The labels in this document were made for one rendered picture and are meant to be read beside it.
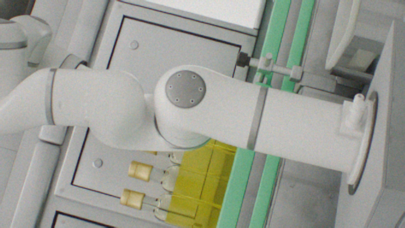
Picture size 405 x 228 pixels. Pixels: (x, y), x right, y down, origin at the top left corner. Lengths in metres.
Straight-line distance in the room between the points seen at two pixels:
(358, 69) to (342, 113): 0.38
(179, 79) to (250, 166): 0.39
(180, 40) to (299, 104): 0.72
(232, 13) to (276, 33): 0.21
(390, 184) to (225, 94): 0.30
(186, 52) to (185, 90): 0.69
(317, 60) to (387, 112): 0.61
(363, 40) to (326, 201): 0.30
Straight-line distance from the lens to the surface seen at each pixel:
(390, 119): 1.02
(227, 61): 1.79
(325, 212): 1.45
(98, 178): 1.73
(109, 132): 1.17
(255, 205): 1.45
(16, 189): 1.78
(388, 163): 0.96
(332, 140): 1.12
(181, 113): 1.11
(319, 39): 1.64
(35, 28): 1.51
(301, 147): 1.12
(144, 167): 1.58
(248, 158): 1.47
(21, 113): 1.16
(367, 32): 1.36
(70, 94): 1.14
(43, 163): 1.75
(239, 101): 1.12
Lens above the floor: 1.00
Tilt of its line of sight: 2 degrees up
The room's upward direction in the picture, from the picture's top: 75 degrees counter-clockwise
